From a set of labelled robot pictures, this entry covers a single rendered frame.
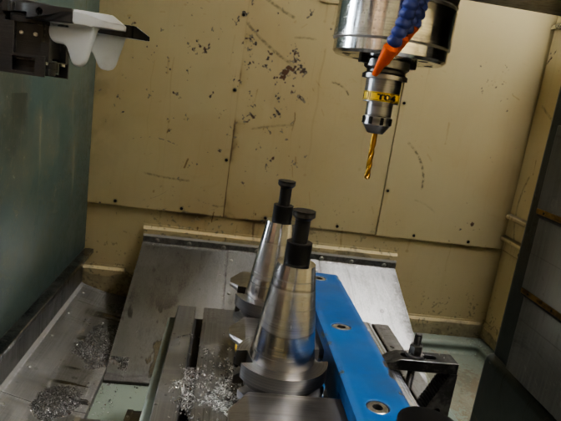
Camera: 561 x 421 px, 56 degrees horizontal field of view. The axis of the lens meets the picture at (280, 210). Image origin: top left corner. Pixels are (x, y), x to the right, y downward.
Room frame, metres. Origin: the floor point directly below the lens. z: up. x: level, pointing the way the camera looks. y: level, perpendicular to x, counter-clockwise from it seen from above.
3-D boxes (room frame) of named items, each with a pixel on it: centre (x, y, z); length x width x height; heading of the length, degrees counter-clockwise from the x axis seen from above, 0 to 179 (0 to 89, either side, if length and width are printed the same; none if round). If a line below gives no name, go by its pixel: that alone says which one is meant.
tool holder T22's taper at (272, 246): (0.44, 0.00, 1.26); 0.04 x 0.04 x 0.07
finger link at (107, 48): (0.69, 0.25, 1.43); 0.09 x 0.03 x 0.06; 116
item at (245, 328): (0.38, -0.01, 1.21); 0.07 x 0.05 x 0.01; 97
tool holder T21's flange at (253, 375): (0.33, -0.02, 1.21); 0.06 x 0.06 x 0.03
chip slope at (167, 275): (1.42, -0.03, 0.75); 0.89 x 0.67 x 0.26; 97
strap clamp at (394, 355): (0.80, -0.26, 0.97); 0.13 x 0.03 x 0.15; 97
